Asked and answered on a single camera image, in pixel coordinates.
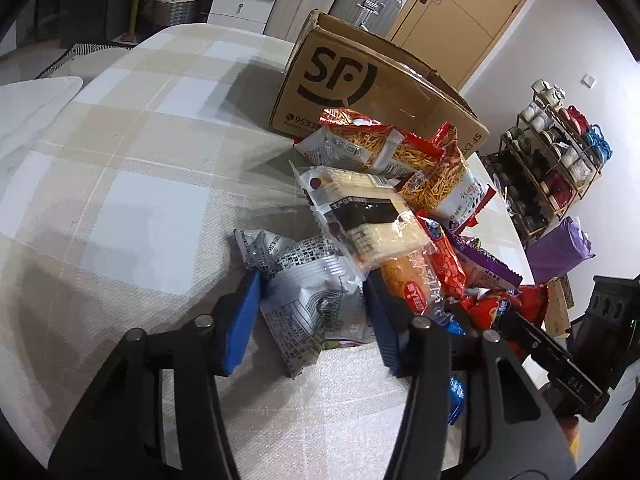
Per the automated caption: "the white side table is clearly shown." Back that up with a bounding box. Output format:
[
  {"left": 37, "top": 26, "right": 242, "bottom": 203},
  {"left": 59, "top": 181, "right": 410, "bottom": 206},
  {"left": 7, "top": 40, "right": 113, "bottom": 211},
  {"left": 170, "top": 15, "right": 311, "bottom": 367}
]
[{"left": 1, "top": 76, "right": 84, "bottom": 179}]

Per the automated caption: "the orange bread snack pack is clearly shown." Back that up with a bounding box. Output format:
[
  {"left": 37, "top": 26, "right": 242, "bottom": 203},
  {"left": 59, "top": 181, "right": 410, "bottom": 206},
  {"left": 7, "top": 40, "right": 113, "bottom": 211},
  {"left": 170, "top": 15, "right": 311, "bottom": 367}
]
[{"left": 381, "top": 250, "right": 452, "bottom": 328}]

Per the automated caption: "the silver suitcase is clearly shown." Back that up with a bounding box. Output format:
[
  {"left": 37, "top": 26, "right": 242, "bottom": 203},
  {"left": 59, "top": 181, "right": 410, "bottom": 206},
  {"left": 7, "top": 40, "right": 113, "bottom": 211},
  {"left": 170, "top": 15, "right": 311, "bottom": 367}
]
[{"left": 329, "top": 0, "right": 402, "bottom": 37}]

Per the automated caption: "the woven laundry basket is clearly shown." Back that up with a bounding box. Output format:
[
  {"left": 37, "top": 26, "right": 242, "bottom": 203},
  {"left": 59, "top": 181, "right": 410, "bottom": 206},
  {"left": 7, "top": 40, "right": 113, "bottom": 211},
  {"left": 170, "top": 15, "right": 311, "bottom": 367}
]
[{"left": 152, "top": 0, "right": 202, "bottom": 27}]

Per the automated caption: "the plaid table cloth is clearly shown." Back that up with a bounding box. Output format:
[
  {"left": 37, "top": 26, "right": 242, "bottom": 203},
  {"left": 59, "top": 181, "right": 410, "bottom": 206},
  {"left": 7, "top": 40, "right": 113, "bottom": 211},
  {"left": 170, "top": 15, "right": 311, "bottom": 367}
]
[{"left": 0, "top": 23, "right": 539, "bottom": 480}]

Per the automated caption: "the blue Oreo pack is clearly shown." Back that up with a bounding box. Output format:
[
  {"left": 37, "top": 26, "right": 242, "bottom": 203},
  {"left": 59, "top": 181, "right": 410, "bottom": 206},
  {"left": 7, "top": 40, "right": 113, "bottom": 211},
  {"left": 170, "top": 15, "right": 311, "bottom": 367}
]
[{"left": 445, "top": 318, "right": 466, "bottom": 426}]

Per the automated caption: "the brown SF cardboard box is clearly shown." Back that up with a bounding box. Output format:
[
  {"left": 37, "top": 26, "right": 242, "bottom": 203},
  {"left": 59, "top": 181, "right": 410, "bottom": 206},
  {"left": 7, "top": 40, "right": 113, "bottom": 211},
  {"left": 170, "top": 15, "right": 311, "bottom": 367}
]
[{"left": 270, "top": 10, "right": 489, "bottom": 156}]

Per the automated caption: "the large noodle snack bag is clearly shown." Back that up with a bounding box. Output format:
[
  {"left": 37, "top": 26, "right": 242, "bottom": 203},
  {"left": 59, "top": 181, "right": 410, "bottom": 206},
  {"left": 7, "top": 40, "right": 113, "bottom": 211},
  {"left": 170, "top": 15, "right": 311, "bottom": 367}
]
[{"left": 397, "top": 122, "right": 496, "bottom": 234}]

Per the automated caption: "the red orange cookie pack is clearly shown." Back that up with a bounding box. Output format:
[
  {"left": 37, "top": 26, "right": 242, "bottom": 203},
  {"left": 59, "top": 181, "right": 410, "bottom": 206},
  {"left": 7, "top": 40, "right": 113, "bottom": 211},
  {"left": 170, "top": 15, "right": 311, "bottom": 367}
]
[{"left": 416, "top": 210, "right": 466, "bottom": 300}]

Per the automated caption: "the shoe rack with shoes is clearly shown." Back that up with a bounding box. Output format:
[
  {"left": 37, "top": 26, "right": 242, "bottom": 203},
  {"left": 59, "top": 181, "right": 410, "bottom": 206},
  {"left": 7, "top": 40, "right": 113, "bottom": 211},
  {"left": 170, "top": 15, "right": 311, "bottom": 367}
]
[{"left": 482, "top": 79, "right": 612, "bottom": 246}]

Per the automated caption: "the clear wafer biscuit pack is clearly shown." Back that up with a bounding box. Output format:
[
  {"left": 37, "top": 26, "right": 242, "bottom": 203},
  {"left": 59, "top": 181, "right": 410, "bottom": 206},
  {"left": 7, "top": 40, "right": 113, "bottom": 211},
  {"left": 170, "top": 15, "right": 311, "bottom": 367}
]
[{"left": 292, "top": 166, "right": 428, "bottom": 276}]

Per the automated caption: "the silver grey snack bag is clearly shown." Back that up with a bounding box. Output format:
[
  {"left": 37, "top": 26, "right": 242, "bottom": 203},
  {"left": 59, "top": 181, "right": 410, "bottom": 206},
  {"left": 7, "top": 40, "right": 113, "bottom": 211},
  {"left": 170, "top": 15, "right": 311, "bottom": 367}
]
[{"left": 234, "top": 230, "right": 374, "bottom": 378}]

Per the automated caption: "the red snack pouch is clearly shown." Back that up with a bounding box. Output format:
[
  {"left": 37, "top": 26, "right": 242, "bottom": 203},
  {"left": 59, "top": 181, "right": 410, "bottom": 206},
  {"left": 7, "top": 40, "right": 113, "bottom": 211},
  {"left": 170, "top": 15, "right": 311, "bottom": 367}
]
[{"left": 460, "top": 284, "right": 549, "bottom": 332}]

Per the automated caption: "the purple grape candy bag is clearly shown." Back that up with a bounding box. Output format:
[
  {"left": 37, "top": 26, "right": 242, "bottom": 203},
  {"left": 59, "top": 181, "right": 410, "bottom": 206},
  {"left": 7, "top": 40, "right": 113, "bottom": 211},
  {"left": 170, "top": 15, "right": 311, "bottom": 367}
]
[{"left": 445, "top": 231, "right": 523, "bottom": 290}]

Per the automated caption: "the small noodle snack bag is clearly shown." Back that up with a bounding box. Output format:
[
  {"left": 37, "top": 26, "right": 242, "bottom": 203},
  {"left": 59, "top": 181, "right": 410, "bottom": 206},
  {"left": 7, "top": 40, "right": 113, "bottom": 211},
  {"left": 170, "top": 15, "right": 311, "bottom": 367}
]
[{"left": 294, "top": 108, "right": 444, "bottom": 179}]

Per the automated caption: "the wooden door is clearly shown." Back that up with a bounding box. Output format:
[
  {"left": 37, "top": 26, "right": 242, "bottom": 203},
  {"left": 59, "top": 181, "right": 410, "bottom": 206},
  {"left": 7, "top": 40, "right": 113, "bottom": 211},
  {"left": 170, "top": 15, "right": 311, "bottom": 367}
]
[{"left": 387, "top": 0, "right": 527, "bottom": 90}]

